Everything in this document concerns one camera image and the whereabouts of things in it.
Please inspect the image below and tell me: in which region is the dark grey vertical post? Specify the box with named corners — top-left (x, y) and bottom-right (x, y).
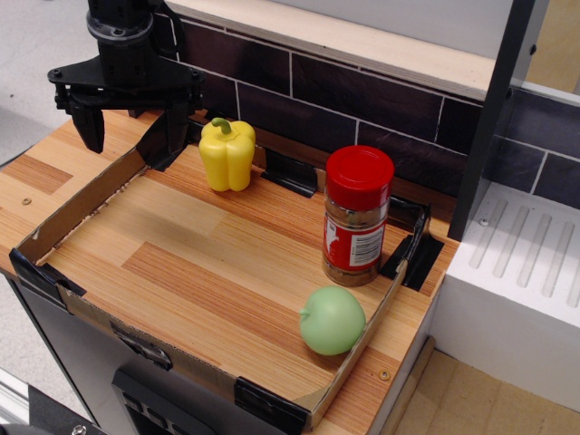
top-left (448, 1), bottom-right (535, 241)

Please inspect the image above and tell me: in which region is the red-capped basil spice bottle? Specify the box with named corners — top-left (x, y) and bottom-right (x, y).
top-left (323, 145), bottom-right (394, 286)

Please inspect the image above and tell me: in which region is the cardboard fence with black tape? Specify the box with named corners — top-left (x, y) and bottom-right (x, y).
top-left (1, 111), bottom-right (458, 434)

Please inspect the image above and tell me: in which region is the yellow toy bell pepper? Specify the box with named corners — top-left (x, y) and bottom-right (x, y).
top-left (198, 118), bottom-right (256, 192)

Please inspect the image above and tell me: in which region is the light wooden shelf ledge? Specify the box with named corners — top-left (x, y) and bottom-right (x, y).
top-left (169, 1), bottom-right (495, 102)

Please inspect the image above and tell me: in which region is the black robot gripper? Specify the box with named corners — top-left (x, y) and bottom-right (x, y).
top-left (47, 43), bottom-right (204, 155)

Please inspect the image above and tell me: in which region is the brass screw front right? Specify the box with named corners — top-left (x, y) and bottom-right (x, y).
top-left (379, 370), bottom-right (392, 381)

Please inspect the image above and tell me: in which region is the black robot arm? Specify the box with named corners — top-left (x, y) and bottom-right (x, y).
top-left (47, 1), bottom-right (204, 170)

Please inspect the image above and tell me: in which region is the green toy apple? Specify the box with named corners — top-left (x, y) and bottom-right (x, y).
top-left (299, 285), bottom-right (366, 356)

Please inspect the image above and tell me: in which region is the white ridged sink drainboard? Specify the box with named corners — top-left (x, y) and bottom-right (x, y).
top-left (449, 183), bottom-right (579, 327)

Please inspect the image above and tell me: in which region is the black toy oven panel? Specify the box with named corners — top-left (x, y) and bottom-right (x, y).
top-left (111, 369), bottom-right (216, 435)

